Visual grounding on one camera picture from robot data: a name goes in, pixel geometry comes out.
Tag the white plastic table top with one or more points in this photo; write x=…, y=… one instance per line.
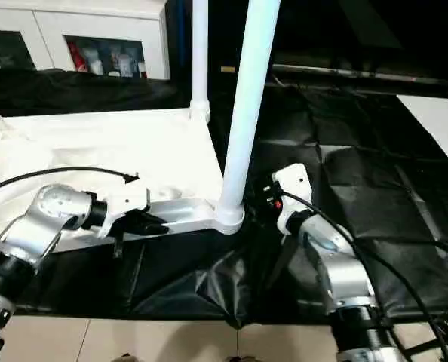
x=96, y=151

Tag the grey left robot foot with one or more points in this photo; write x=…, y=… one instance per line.
x=127, y=357

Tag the dark metal rod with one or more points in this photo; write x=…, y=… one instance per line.
x=359, y=73

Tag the white flat board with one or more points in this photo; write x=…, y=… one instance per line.
x=439, y=124

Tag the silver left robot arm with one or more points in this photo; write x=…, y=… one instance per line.
x=39, y=218

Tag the black work mat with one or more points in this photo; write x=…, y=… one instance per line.
x=359, y=169

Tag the black case with gold label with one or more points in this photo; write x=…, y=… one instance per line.
x=220, y=37

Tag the black metal stand leg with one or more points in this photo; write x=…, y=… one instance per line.
x=431, y=347

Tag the white glass-door cabinet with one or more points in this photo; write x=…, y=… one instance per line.
x=77, y=26

